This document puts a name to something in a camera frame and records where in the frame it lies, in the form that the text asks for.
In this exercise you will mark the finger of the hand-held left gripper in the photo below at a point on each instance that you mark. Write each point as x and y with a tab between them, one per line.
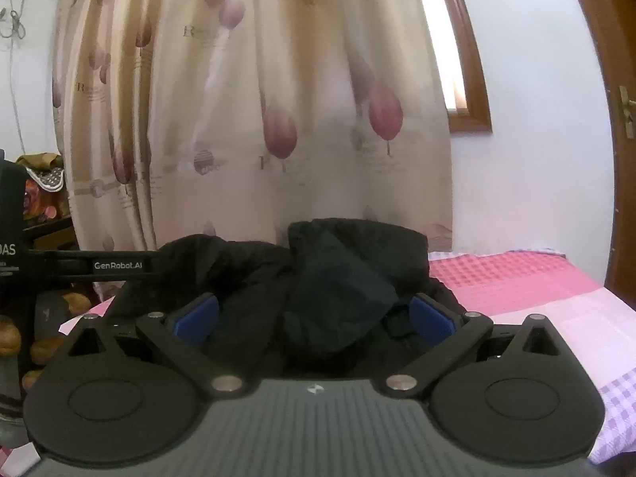
99	264

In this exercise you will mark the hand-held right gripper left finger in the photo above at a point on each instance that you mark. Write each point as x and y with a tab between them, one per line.
195	319

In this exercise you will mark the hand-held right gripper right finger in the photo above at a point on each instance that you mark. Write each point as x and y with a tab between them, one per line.
433	317

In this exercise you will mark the black garment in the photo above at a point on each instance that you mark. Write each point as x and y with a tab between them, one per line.
318	298

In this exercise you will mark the grey scalloped cloth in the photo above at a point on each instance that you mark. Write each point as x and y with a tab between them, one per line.
44	175

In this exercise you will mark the pink checked bed sheet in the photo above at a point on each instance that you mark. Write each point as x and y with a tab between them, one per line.
526	283

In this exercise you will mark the beige leaf print curtain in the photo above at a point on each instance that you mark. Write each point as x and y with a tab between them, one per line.
238	109

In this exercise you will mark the brass door latch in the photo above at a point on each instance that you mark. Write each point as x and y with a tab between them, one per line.
628	112

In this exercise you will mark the wooden window frame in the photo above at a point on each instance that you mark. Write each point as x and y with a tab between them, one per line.
467	59

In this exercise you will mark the wooden door frame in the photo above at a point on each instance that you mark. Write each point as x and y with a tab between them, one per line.
601	84

